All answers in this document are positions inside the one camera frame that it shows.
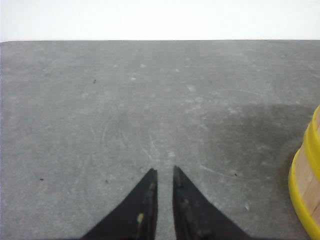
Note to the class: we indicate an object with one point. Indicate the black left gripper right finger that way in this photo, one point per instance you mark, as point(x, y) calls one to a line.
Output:
point(195, 218)

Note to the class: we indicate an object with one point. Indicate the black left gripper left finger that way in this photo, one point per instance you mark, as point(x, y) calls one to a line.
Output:
point(135, 218)

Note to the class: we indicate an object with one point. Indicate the bamboo steamer basket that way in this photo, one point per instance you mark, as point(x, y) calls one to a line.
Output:
point(311, 142)
point(304, 191)

